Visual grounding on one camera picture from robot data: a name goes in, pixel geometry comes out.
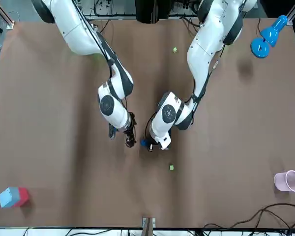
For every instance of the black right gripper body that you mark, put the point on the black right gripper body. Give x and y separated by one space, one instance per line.
132 124

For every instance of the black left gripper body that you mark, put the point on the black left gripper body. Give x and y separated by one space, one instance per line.
153 143

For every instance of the blue magnetic cube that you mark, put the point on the blue magnetic cube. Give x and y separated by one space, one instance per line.
143 142

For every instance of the green magnetic cube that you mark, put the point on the green magnetic cube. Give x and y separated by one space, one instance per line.
171 168
175 50

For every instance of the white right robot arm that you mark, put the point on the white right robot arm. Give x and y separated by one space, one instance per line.
76 32

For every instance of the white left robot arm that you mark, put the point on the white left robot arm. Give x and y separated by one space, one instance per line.
206 49

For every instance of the person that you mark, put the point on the person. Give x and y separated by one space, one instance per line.
151 11

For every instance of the light blue and red block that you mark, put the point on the light blue and red block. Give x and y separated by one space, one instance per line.
12 197

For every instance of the pink plastic cup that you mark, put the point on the pink plastic cup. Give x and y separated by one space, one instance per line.
285 182

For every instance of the blue desk lamp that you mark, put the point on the blue desk lamp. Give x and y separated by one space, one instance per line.
260 48

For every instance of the black wrist camera block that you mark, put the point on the black wrist camera block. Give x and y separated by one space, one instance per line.
112 131

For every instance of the aluminium post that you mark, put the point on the aluminium post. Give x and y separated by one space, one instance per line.
148 226

